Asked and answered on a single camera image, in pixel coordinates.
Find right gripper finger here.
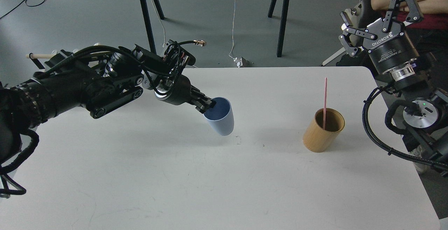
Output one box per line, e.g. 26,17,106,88
338,11,377,57
381,0,424,34

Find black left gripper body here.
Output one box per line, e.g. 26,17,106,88
156,76,203,105

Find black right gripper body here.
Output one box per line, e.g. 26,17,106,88
365,18,420,74

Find blue plastic cup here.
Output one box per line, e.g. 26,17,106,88
203,97,234,136

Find pink chopstick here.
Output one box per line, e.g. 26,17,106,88
322,77,328,130

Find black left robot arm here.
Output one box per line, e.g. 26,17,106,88
0,40,216,198

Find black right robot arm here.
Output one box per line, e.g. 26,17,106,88
339,0,447,177

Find grey office chair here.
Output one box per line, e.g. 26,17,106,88
321,0,380,66

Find black table legs right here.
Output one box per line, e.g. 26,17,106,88
267,0,290,58

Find black table legs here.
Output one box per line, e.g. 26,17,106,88
139,0,165,53
267,0,290,58

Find black table legs left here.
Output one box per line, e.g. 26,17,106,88
139,0,165,53

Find bamboo cylinder holder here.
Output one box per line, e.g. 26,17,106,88
302,108,345,152

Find wooden dowel rod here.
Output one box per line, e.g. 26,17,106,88
26,53,54,59

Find white hanging cable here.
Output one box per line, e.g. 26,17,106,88
229,0,239,61

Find black wire rack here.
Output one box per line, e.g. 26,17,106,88
28,49,110,74

